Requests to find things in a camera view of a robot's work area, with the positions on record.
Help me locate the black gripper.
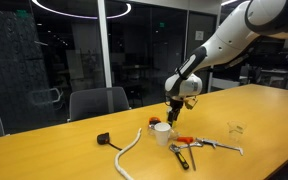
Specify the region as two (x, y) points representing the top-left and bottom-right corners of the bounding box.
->
(167, 99), (184, 127)

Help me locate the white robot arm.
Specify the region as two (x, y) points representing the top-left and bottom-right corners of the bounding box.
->
(165, 0), (288, 125)

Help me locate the white paper cup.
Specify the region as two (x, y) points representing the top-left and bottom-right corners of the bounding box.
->
(154, 122), (171, 146)

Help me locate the orange black tape measure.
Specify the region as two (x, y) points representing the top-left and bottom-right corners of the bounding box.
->
(149, 117), (161, 128)

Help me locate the grey chair centre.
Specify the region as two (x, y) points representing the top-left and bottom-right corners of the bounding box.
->
(68, 87), (130, 122)

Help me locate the white window pillar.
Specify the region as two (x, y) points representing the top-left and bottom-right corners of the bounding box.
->
(96, 0), (114, 114)

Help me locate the wrist camera green tan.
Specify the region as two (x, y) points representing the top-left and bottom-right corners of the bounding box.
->
(184, 96), (198, 110)

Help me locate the orange handled metal tool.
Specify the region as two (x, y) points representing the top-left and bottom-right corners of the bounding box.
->
(177, 137), (196, 171)

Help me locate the white rope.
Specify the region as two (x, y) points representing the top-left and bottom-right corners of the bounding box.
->
(113, 127), (143, 180)

